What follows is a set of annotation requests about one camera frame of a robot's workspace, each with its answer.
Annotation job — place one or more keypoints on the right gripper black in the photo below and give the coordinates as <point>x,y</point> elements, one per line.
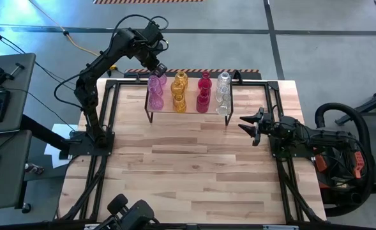
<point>266,127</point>

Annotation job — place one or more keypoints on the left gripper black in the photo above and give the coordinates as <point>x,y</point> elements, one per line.
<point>149,54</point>

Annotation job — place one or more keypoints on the small pink glass vase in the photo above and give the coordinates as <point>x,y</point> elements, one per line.
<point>162,80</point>

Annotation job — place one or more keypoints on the slender clear glass vase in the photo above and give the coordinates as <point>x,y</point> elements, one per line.
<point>223,108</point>

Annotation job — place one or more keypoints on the ribbed pink glass bottle vase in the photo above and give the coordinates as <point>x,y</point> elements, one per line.
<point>153,85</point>

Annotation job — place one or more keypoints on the amber glass vase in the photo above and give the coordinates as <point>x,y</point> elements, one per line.
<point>177,88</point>

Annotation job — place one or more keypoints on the fluted pink flared-neck vase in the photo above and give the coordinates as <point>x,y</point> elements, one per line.
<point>155,103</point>

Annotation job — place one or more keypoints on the red glass bottle vase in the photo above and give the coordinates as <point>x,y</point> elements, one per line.
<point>202,104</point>

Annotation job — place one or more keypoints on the red square ribbed glass vase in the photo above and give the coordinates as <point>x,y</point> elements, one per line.
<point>204,92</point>

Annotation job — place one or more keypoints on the yellow embossed glass bottle vase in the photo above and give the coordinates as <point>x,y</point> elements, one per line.
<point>179,104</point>

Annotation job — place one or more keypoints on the round red glass vase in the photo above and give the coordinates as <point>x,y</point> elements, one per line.
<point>204,82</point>

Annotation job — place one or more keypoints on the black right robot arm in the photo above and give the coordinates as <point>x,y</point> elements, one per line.
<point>305,135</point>

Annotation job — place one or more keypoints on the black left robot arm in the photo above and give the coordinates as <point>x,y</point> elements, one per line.
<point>90,86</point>

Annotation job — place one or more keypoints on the wooden shelf, black metal legs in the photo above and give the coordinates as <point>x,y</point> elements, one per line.
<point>191,110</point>

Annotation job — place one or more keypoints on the black orange shop vacuum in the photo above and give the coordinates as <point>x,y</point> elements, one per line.
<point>358,163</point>

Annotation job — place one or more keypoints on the grey desk top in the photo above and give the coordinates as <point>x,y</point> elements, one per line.
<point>9,185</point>
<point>18,86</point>

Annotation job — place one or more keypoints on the silver metal bracket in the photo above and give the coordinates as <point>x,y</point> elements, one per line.
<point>280,227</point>
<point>88,227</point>

